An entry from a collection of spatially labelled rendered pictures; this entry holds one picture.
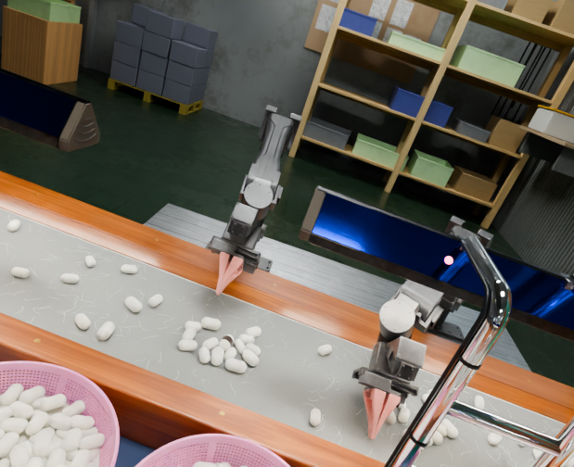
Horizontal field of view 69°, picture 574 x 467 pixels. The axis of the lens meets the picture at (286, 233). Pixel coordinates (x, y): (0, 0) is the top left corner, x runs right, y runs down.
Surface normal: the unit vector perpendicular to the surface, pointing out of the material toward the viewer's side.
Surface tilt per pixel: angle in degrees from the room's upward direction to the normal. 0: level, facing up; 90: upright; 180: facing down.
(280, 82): 90
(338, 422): 0
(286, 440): 0
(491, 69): 90
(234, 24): 90
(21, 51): 90
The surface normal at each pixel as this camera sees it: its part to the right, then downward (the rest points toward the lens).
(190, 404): 0.31, -0.86
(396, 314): -0.18, -0.50
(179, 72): -0.11, 0.39
